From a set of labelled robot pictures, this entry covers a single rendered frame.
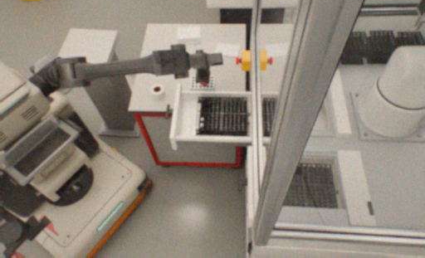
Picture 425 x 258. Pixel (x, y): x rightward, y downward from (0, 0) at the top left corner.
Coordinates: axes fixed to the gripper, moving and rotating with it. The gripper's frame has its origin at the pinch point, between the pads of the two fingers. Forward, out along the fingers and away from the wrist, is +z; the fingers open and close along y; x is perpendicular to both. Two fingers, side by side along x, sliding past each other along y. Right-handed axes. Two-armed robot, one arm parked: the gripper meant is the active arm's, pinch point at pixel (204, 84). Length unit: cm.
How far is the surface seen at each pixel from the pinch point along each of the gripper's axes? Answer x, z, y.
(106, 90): 65, 31, 18
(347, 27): -29, -107, -77
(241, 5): -18, -1, 57
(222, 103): -9.9, -8.7, -17.3
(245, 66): -20.1, -5.5, 6.8
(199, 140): -1.1, -6.8, -35.4
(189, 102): 5.9, -2.6, -12.8
